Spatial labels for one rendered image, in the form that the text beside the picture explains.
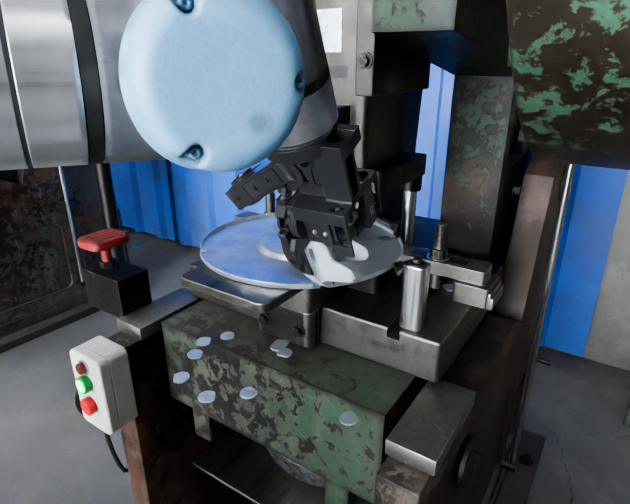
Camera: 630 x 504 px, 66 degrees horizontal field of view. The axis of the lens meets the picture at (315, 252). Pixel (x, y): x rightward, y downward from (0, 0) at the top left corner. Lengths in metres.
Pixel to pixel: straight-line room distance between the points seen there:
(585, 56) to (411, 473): 0.43
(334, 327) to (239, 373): 0.15
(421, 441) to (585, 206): 1.37
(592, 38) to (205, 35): 0.25
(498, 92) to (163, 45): 0.71
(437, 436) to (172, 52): 0.50
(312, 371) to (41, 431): 1.20
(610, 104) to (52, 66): 0.35
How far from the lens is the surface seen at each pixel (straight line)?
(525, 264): 0.95
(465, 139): 0.88
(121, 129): 0.22
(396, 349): 0.66
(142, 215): 3.17
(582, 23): 0.36
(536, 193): 0.95
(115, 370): 0.80
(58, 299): 2.30
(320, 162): 0.43
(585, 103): 0.42
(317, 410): 0.66
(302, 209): 0.45
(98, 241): 0.85
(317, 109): 0.40
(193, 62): 0.20
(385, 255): 0.67
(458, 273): 0.73
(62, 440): 1.68
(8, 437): 1.77
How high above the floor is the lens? 1.04
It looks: 22 degrees down
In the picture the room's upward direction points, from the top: straight up
